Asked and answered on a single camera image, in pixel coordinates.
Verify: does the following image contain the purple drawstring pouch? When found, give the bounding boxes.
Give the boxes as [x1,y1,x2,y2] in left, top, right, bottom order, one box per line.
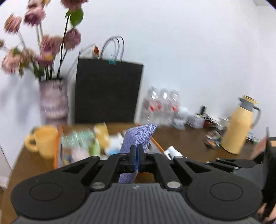
[118,124,157,183]

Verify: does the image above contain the lilac cylindrical jar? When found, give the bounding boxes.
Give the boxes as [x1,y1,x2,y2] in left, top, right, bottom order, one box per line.
[71,148,89,162]

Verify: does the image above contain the person right hand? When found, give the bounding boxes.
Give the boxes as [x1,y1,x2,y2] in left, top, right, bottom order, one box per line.
[250,137,267,160]

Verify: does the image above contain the green tissue pack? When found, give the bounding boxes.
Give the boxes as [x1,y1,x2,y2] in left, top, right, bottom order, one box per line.
[88,139,101,157]

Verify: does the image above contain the blue white cream tube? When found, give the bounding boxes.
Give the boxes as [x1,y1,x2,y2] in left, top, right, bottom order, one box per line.
[164,146,183,160]

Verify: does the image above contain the yellow thermos jug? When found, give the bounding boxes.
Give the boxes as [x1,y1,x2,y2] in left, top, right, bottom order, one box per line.
[220,95,261,155]

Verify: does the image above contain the dark snack wrapper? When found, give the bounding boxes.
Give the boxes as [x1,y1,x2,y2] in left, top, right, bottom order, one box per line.
[203,130,221,149]

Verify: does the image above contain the yellow knitted item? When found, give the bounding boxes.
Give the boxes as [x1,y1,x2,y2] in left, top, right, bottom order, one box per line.
[93,123,110,150]

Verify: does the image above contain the red cardboard tray box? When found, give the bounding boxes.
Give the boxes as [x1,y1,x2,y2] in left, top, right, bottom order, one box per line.
[53,122,164,170]

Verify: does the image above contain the small white box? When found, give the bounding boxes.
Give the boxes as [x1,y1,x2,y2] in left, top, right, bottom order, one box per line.
[187,114,205,129]

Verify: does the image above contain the white robot figurine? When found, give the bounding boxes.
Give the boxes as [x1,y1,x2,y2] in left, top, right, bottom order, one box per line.
[172,106,189,130]

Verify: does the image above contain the left water bottle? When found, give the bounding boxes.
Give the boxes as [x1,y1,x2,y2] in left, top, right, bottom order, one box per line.
[140,86,158,125]

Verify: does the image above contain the water bottle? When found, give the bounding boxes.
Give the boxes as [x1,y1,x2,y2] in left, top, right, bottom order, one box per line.
[159,88,173,126]
[140,86,158,125]
[170,90,179,119]

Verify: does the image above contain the right water bottle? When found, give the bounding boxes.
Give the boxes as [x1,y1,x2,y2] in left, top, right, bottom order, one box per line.
[170,90,179,119]

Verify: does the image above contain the black paper shopping bag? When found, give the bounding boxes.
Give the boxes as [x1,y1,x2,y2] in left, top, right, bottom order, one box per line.
[74,35,143,124]

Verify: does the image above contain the yellow ceramic mug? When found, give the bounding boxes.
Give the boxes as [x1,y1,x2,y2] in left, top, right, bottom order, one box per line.
[24,125,59,159]

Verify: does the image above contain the middle water bottle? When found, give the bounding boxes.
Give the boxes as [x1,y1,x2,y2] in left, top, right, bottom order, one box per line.
[159,88,173,126]

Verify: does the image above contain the purple ceramic vase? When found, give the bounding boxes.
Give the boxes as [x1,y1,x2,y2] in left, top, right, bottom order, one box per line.
[39,78,69,127]

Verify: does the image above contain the dried pink flower bouquet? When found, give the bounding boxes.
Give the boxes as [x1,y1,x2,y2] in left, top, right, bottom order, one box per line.
[1,1,86,82]

